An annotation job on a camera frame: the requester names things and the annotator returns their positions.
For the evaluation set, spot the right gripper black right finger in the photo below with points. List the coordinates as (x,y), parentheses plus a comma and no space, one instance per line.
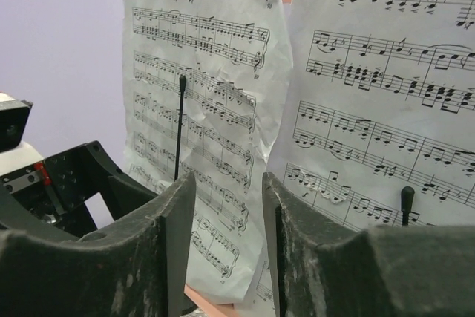
(320,268)

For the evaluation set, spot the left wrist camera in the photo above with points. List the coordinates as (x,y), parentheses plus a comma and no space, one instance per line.
(15,152)

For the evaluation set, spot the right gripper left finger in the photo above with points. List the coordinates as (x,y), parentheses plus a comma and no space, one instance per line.
(135,266)

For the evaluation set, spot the pink perforated music stand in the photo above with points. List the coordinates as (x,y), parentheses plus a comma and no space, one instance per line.
(257,300)

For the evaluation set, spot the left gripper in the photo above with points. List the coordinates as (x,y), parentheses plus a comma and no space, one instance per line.
(47,199)

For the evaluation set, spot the sheet music page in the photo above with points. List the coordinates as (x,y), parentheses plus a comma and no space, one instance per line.
(204,86)
(378,125)

